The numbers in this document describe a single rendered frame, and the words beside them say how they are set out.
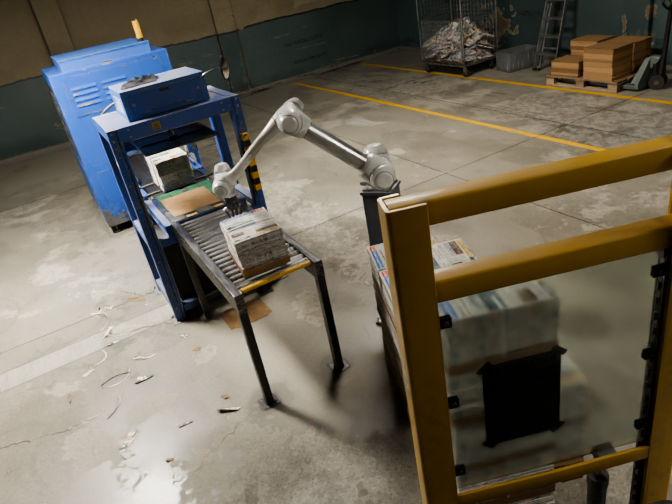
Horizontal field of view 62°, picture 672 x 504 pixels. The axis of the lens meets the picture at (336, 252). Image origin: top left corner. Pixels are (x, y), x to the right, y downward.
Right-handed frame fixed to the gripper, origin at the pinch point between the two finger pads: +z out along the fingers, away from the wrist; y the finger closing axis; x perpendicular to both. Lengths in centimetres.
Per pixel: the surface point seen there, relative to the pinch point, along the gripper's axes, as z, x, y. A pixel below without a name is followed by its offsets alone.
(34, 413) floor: 93, 42, -158
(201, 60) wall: 4, 823, 233
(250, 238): -9.7, -44.6, -6.9
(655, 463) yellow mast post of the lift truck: 7, -254, 35
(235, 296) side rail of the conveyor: 13, -57, -27
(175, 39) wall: -44, 824, 195
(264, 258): 4.7, -45.7, -2.5
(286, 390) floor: 93, -52, -13
